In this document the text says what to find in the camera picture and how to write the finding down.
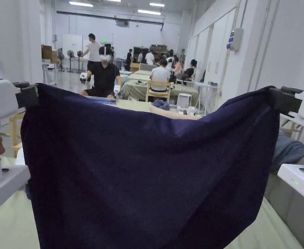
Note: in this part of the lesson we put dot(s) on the dark blue garment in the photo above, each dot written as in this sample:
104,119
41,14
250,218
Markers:
146,176

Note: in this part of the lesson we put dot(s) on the cardboard carton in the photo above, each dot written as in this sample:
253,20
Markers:
48,53

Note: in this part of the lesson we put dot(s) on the standing fan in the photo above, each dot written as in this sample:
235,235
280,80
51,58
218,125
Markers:
70,58
61,58

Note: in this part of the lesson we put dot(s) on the grey blue cloth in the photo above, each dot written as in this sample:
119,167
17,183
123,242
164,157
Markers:
288,153

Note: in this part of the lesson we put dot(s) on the spare hand-held gripper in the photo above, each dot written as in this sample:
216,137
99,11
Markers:
189,111

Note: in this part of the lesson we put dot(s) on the bed with olive sheet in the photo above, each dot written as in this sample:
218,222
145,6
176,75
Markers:
185,90

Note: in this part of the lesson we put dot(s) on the group of people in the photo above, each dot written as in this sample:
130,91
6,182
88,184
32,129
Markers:
179,66

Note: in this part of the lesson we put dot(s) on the grey padded headboard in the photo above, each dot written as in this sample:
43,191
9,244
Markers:
294,212

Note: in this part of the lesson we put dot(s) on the blue crumpled cloth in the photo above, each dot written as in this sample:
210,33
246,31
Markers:
160,104

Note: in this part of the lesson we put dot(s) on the bed with pale green sheet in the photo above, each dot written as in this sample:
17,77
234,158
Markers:
9,223

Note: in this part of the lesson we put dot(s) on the white wall box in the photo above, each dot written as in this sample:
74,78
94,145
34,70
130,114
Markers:
236,39

